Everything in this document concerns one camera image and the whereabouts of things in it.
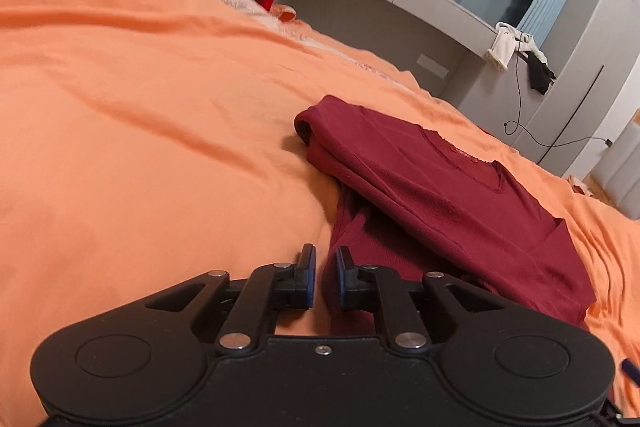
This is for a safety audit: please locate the cream cloth on ledge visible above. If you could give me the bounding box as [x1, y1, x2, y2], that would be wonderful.
[485, 22, 548, 72]

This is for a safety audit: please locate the maroon knit sweater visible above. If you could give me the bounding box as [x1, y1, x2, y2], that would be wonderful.
[294, 95, 596, 327]

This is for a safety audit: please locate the white wall socket plate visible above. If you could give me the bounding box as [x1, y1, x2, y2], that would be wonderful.
[416, 54, 449, 78]

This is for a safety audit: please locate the grey built-in wall cabinet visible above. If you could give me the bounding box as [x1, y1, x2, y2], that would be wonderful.
[282, 0, 639, 174]

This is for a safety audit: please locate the black cloth on ledge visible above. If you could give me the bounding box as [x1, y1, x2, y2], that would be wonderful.
[521, 52, 556, 95]

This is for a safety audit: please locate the grey padded headboard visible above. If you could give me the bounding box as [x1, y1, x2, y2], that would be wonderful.
[589, 110, 640, 220]

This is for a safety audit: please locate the orange bed sheet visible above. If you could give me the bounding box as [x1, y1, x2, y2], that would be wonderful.
[1, 0, 639, 426]

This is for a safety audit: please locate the pink patterned pillow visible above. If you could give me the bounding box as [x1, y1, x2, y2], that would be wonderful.
[218, 0, 270, 16]

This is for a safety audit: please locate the black charging cable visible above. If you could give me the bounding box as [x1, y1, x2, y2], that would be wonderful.
[503, 53, 614, 148]

